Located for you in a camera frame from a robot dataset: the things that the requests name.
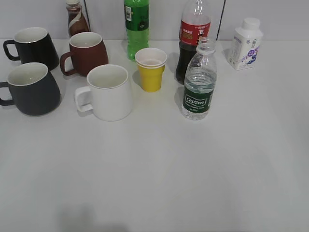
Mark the clear water bottle green label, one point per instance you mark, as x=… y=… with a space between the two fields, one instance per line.
x=200 y=81

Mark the dark grey ceramic mug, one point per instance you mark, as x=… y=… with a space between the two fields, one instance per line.
x=33 y=89

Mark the white ceramic mug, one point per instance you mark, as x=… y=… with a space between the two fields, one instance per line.
x=111 y=93

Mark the dark red ceramic mug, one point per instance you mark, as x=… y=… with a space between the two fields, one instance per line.
x=87 y=51

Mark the black ceramic mug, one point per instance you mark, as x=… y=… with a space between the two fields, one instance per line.
x=33 y=45

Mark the yellow plastic cup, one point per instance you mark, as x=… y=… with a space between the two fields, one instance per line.
x=151 y=77

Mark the cola bottle red label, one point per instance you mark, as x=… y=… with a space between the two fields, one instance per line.
x=195 y=24

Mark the green soda bottle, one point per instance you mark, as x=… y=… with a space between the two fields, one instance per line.
x=137 y=25

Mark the white milk carton bottle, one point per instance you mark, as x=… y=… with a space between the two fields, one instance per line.
x=245 y=44

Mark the brown coffee drink bottle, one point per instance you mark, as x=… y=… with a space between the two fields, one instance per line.
x=77 y=22

